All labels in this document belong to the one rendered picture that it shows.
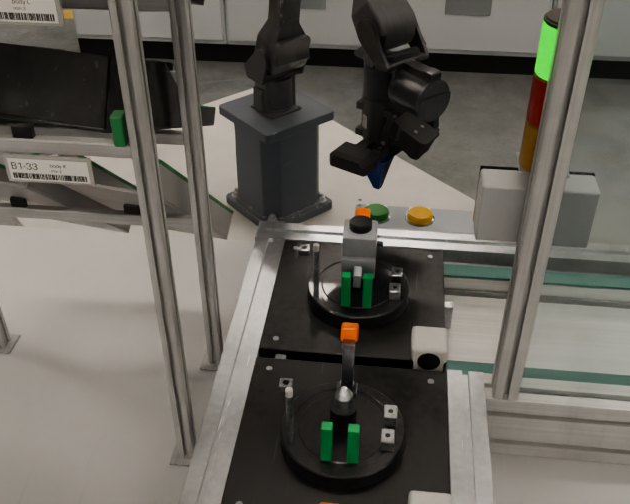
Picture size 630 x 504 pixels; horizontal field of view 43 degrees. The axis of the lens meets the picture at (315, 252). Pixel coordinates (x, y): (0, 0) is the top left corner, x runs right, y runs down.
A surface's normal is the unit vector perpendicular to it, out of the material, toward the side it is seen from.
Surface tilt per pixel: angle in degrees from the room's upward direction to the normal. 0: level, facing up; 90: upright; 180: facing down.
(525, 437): 90
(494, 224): 90
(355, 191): 0
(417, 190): 0
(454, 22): 90
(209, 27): 90
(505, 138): 0
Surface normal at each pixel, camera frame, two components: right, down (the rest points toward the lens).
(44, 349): 0.00, -0.80
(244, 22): -0.11, 0.59
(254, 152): -0.80, 0.33
